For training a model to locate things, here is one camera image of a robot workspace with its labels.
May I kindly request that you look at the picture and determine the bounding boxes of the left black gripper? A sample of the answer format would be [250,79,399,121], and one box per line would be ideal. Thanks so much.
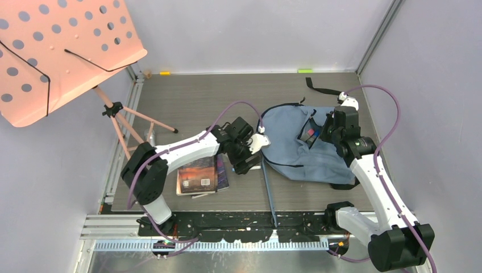
[227,135,261,175]

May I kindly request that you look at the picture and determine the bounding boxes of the light blue backpack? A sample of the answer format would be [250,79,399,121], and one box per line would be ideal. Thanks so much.
[260,77,360,228]

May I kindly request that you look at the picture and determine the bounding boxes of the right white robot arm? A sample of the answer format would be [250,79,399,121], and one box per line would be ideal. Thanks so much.
[321,106,435,272]

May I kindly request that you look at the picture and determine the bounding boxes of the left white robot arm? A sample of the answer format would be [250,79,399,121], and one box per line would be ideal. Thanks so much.
[120,117,271,235]

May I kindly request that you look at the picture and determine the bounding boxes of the purple cover book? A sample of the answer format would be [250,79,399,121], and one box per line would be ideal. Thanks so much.
[216,154,229,192]

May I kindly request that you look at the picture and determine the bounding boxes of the dark sunset cover book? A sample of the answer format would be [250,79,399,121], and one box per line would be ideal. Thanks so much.
[176,156,218,196]

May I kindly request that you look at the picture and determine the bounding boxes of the silver metal cylinder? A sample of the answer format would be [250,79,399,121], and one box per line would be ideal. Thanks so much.
[144,129,156,146]

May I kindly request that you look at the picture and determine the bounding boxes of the pink perforated music stand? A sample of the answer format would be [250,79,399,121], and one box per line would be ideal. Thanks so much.
[0,0,179,161]

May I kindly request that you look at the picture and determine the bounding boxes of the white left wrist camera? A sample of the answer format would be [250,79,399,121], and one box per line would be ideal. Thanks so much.
[248,126,271,155]

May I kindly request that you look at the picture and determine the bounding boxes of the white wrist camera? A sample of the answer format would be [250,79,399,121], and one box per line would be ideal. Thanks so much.
[338,92,359,111]
[248,126,271,155]

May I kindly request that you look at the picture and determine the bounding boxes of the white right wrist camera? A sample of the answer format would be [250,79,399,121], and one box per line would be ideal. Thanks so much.
[338,92,359,111]

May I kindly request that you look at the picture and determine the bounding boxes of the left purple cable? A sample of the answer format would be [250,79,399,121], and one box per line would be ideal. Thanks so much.
[126,100,264,257]

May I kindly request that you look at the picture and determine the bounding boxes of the purple cable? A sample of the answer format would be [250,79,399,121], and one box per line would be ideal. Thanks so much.
[327,84,438,273]
[126,100,264,257]

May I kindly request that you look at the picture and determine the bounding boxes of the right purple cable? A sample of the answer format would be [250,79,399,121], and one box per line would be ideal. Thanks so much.
[327,84,438,273]

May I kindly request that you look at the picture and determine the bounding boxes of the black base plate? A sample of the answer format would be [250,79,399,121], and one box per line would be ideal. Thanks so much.
[137,211,353,243]

